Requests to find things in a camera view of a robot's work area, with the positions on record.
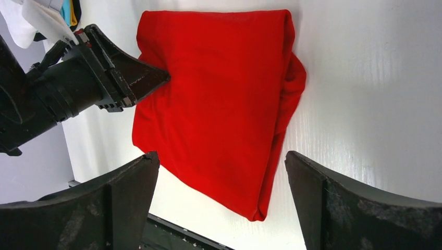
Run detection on red t-shirt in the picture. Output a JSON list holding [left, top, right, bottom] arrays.
[[132, 9, 306, 221]]

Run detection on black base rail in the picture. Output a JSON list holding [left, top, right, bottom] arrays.
[[139, 214, 233, 250]]

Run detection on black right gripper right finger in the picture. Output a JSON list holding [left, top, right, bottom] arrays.
[[285, 151, 441, 249]]

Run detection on folded yellow t-shirt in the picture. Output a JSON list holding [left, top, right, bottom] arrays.
[[70, 0, 78, 27]]

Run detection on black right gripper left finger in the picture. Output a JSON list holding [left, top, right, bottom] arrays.
[[1, 152, 160, 249]]

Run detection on folded blue t-shirt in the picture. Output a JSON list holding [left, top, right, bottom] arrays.
[[59, 0, 72, 27]]

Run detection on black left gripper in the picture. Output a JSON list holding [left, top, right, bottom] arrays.
[[1, 24, 170, 156]]

